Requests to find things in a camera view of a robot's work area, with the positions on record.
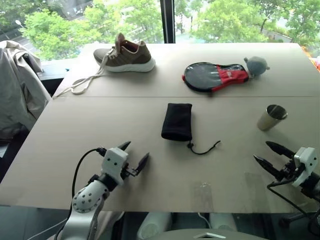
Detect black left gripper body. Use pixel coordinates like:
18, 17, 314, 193
120, 162, 140, 180

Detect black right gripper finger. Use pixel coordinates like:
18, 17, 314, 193
265, 141, 296, 159
253, 154, 285, 180

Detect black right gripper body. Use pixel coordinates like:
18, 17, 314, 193
279, 159, 306, 182

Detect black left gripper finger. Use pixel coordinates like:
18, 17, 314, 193
134, 152, 151, 176
115, 141, 132, 152

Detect steel metal cup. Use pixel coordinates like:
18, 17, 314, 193
257, 104, 289, 132

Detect black office chair base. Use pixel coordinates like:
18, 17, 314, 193
278, 212, 320, 230

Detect grey plush toy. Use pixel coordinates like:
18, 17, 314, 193
243, 55, 271, 80

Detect brown sneaker with white sole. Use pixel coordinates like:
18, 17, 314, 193
51, 32, 156, 101

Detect black red paddle case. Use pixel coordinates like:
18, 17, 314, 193
182, 62, 251, 94

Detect beige jacket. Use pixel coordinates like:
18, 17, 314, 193
0, 39, 52, 137

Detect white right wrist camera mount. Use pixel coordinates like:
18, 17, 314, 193
291, 146, 319, 188

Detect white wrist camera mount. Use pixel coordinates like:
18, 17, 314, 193
101, 147, 130, 187
291, 146, 319, 188

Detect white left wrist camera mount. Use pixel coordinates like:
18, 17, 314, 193
101, 147, 130, 187

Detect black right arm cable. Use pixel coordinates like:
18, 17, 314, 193
266, 180, 320, 227

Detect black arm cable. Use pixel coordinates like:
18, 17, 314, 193
266, 180, 320, 227
71, 147, 109, 201

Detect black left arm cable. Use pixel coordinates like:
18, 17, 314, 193
71, 147, 109, 201

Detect black drawstring pouch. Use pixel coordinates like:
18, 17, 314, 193
160, 102, 222, 155

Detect black window frame post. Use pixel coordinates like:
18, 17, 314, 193
159, 0, 176, 44

